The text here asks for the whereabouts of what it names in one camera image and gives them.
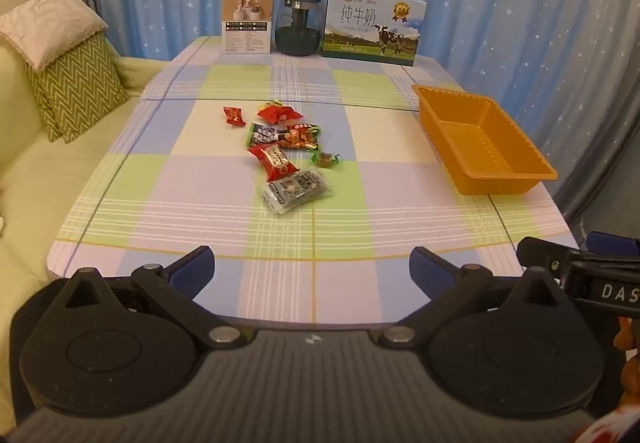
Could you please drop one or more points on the green brown candy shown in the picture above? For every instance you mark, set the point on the green brown candy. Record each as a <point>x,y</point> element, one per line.
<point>325,159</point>

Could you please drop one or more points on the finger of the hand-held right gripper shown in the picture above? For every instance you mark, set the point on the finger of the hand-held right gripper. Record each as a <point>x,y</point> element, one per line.
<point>542,254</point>
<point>612,241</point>

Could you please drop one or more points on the person's right hand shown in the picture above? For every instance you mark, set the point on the person's right hand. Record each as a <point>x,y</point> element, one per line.
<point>627,335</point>

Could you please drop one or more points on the green zigzag pillow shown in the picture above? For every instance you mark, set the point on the green zigzag pillow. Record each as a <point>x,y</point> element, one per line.
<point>80,83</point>

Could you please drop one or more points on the white pillow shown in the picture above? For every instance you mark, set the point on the white pillow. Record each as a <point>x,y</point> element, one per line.
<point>47,28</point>

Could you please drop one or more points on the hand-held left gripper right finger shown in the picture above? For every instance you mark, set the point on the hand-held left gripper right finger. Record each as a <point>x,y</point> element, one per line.
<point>430,269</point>

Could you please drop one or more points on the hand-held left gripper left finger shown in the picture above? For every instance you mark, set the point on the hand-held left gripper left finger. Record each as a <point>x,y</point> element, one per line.
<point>192,269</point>

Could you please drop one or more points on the bright red snack packet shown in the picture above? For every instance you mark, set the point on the bright red snack packet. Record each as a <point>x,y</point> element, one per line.
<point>277,114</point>

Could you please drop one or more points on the milk carton gift box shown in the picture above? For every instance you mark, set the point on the milk carton gift box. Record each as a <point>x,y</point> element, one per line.
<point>370,28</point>

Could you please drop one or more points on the grey snack packet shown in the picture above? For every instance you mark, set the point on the grey snack packet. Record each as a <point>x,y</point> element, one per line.
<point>295,189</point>

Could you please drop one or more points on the grey lace-trimmed cloth cover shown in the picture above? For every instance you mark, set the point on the grey lace-trimmed cloth cover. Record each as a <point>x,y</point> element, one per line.
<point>610,183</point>

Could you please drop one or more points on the red white snack packet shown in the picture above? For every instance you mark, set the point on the red white snack packet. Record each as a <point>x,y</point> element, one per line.
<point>272,162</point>

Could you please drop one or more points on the red white printed clothing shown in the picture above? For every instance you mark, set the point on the red white printed clothing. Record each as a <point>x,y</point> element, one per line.
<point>615,430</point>

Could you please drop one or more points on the orange plastic tray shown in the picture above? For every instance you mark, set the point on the orange plastic tray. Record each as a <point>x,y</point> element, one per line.
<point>480,143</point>

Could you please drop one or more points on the light green sofa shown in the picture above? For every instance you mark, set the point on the light green sofa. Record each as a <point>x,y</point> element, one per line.
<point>30,183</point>

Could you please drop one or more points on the dark glass jar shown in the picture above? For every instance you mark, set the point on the dark glass jar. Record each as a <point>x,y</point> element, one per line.
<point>298,35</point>

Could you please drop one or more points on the dark red snack packet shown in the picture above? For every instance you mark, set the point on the dark red snack packet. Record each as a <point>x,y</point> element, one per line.
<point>262,134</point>

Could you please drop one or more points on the small red twist-wrapped candy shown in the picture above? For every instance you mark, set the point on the small red twist-wrapped candy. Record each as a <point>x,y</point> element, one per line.
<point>233,116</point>

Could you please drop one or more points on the white product box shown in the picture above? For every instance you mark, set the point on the white product box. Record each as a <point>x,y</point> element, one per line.
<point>247,23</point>

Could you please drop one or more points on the orange green snack packet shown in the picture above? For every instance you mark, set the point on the orange green snack packet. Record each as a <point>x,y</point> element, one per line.
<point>302,138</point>

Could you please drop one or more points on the checkered tablecloth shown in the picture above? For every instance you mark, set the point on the checkered tablecloth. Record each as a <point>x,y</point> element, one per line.
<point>200,203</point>

